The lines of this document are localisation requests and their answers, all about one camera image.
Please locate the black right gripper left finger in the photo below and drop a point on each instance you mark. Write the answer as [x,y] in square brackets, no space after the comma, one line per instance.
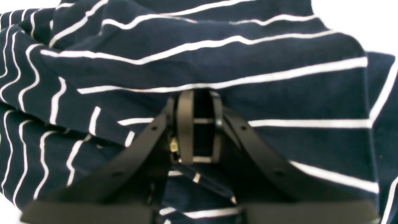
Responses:
[129,189]

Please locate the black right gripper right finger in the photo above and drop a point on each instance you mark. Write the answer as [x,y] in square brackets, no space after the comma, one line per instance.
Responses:
[269,189]

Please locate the navy white striped t-shirt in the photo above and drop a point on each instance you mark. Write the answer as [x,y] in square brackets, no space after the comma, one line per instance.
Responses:
[81,81]

